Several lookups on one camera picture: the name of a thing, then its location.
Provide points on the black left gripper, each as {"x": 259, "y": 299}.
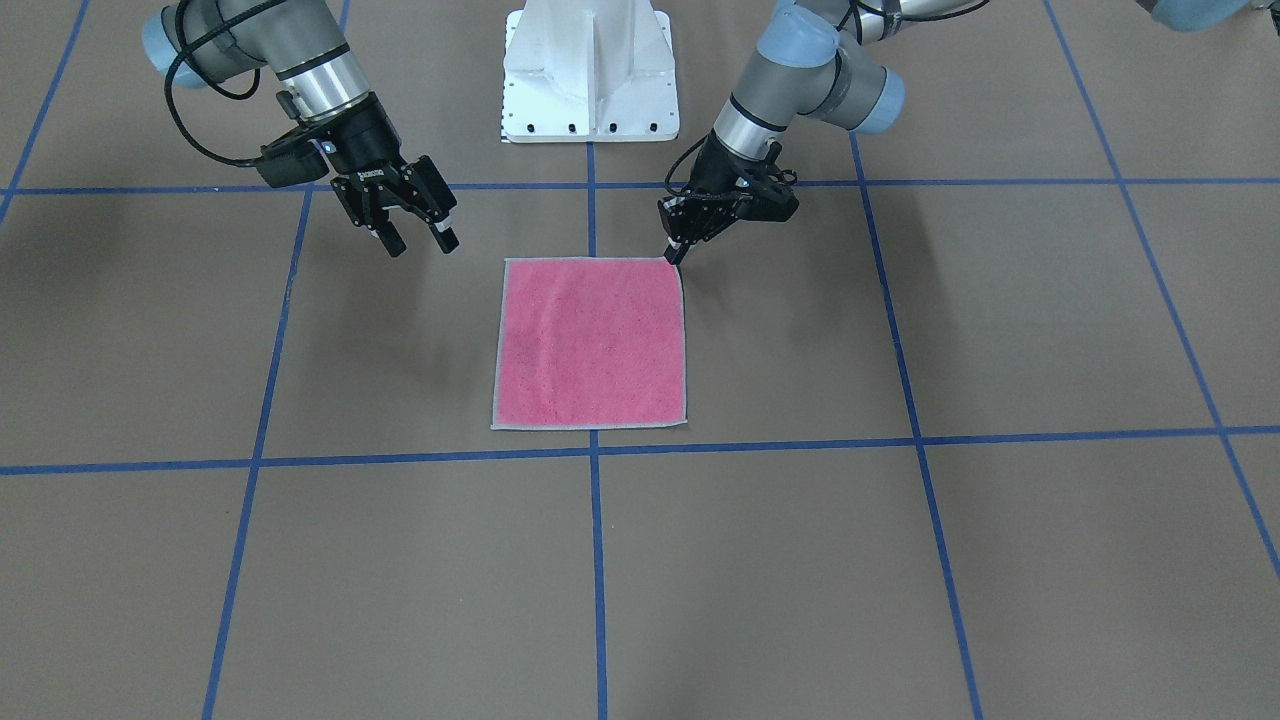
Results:
{"x": 722, "y": 170}

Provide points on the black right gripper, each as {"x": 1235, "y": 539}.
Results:
{"x": 366, "y": 142}

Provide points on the pink towel with grey edge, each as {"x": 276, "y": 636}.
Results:
{"x": 591, "y": 344}

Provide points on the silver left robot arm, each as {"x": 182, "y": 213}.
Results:
{"x": 830, "y": 60}

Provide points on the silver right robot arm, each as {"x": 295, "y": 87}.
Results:
{"x": 204, "y": 43}

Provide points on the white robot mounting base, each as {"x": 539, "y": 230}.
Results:
{"x": 589, "y": 72}

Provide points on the brown paper table cover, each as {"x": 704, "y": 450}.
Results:
{"x": 989, "y": 429}

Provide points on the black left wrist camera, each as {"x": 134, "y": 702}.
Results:
{"x": 767, "y": 198}

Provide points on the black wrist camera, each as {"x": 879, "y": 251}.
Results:
{"x": 294, "y": 158}
{"x": 767, "y": 198}

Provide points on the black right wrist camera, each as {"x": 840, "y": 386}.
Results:
{"x": 294, "y": 158}

